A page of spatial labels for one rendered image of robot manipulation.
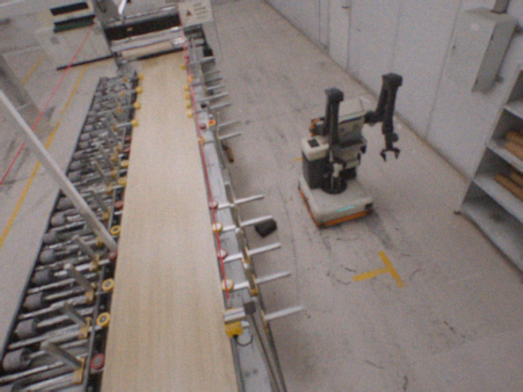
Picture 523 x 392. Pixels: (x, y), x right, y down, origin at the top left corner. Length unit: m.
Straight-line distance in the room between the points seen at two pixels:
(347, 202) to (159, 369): 2.24
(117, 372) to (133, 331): 0.22
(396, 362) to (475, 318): 0.76
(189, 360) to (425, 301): 2.01
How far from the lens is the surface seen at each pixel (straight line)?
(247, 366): 2.15
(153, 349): 2.05
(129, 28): 5.82
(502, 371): 3.06
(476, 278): 3.37
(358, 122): 2.74
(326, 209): 3.21
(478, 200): 3.83
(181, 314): 2.07
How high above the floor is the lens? 2.65
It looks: 44 degrees down
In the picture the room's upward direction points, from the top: 11 degrees counter-clockwise
